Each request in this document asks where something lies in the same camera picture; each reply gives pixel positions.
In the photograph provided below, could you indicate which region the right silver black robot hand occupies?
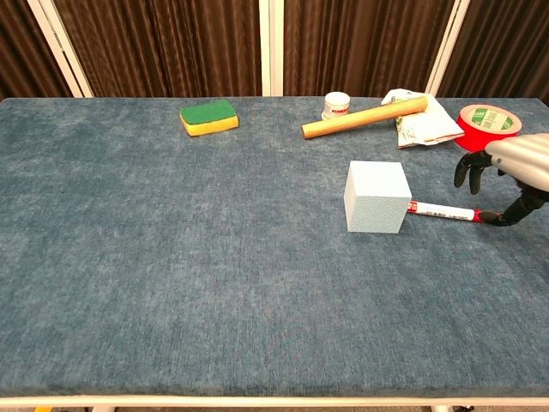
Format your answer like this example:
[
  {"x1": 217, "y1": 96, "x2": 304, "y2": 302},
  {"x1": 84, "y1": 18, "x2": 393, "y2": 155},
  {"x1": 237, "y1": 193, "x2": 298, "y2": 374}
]
[{"x1": 454, "y1": 132, "x2": 549, "y2": 228}]

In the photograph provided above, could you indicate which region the pink white small tube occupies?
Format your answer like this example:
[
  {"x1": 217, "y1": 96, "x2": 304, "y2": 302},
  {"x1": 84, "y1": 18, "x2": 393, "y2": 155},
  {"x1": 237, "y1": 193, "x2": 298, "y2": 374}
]
[{"x1": 406, "y1": 200, "x2": 501, "y2": 224}]

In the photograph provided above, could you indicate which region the red tape roll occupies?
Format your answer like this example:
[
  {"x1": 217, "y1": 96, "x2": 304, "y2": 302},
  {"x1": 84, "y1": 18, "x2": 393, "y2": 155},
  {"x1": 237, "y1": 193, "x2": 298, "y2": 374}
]
[{"x1": 455, "y1": 104, "x2": 523, "y2": 153}]

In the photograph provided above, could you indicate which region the white green snack packet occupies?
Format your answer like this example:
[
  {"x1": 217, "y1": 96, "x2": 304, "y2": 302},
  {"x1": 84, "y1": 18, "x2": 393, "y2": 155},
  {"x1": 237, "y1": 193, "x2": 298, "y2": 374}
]
[{"x1": 381, "y1": 88, "x2": 466, "y2": 149}]

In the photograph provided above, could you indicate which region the brown curtain panel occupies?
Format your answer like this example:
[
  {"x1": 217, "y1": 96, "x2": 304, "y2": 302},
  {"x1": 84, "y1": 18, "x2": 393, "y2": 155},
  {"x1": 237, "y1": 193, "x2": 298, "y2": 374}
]
[
  {"x1": 437, "y1": 0, "x2": 549, "y2": 100},
  {"x1": 282, "y1": 0, "x2": 455, "y2": 98},
  {"x1": 0, "y1": 0, "x2": 73, "y2": 100},
  {"x1": 53, "y1": 0, "x2": 262, "y2": 98}
]

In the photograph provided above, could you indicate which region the light blue foam cube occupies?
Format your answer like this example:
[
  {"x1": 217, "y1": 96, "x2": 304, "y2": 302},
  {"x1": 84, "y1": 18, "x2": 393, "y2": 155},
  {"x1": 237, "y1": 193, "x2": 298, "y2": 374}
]
[{"x1": 343, "y1": 161, "x2": 413, "y2": 234}]

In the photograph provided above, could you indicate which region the wooden rod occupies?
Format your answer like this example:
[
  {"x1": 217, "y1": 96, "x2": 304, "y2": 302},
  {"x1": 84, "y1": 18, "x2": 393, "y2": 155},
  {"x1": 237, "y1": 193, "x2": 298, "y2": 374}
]
[{"x1": 301, "y1": 96, "x2": 429, "y2": 141}]

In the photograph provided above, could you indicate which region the small white jar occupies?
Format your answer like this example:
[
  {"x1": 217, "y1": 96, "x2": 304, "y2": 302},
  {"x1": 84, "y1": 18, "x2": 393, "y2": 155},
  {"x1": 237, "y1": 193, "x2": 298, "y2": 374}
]
[{"x1": 321, "y1": 91, "x2": 352, "y2": 122}]

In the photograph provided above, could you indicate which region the green yellow scrub sponge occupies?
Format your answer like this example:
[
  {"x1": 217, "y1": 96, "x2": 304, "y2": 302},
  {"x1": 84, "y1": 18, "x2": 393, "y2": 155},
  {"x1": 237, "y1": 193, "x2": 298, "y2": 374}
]
[{"x1": 178, "y1": 99, "x2": 240, "y2": 138}]

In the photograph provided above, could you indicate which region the blue fabric table cover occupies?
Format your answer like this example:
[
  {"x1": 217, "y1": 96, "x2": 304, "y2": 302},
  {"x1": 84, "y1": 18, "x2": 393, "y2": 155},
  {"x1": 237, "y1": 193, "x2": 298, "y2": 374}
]
[{"x1": 0, "y1": 96, "x2": 549, "y2": 398}]

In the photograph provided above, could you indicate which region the white partition frame post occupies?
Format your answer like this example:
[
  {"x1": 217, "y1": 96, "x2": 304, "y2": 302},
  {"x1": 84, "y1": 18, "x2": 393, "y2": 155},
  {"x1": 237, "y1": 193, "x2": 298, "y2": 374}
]
[
  {"x1": 258, "y1": 0, "x2": 285, "y2": 98},
  {"x1": 424, "y1": 0, "x2": 472, "y2": 97},
  {"x1": 27, "y1": 0, "x2": 94, "y2": 99}
]

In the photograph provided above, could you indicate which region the white table frame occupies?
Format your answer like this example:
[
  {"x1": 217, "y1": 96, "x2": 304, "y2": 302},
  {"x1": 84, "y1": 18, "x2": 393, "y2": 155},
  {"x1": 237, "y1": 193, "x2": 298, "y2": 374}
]
[{"x1": 0, "y1": 395, "x2": 549, "y2": 412}]

